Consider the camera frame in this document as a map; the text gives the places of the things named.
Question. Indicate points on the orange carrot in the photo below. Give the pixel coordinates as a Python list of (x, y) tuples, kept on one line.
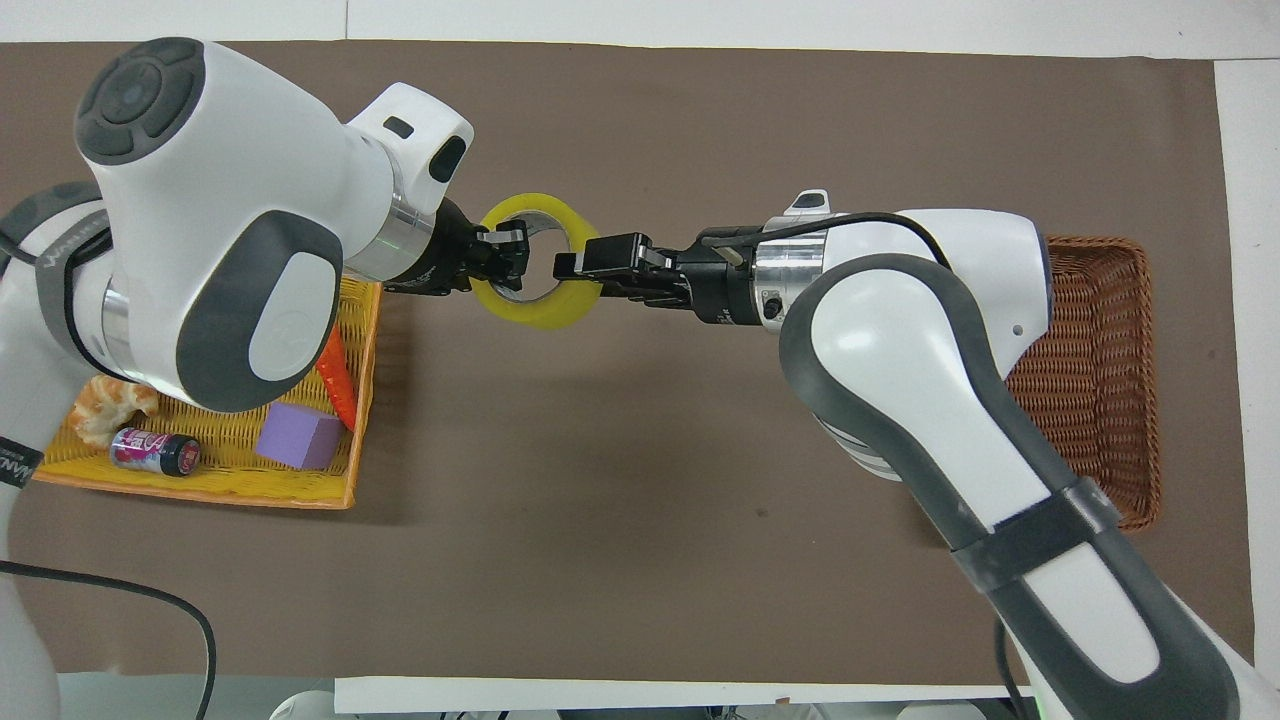
[(340, 385)]

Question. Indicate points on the yellow tape roll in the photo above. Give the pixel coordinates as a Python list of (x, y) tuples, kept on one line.
[(540, 312)]

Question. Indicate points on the purple block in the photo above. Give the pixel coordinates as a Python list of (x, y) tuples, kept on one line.
[(298, 438)]

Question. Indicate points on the bread roll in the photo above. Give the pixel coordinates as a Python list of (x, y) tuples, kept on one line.
[(105, 408)]

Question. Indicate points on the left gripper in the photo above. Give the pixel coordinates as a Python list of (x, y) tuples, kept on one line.
[(445, 255)]

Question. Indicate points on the brown wicker basket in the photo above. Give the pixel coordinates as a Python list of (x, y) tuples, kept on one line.
[(1100, 370)]

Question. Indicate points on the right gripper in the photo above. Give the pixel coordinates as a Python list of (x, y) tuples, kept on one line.
[(722, 285)]

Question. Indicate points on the yellow wicker basket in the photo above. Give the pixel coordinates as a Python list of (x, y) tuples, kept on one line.
[(225, 455)]

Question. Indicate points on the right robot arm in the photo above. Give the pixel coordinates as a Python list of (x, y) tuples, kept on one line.
[(920, 380)]

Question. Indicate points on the small pink can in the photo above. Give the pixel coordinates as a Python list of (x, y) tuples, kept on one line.
[(150, 450)]

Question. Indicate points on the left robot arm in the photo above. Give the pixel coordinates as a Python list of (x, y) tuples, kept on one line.
[(220, 160)]

